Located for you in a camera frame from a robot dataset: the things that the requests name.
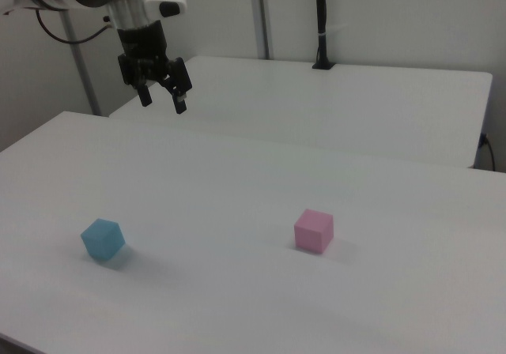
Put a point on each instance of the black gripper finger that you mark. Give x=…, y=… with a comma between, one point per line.
x=181, y=93
x=145, y=95

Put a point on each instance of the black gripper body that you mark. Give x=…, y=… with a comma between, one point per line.
x=142, y=44

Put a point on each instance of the blue cube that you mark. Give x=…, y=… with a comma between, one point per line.
x=103, y=238

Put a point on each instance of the pink cube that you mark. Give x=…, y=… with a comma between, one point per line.
x=313, y=230

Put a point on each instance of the grey metal frame post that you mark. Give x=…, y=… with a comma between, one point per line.
x=83, y=73
x=262, y=14

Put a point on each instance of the black camera stand pole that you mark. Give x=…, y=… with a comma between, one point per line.
x=323, y=18

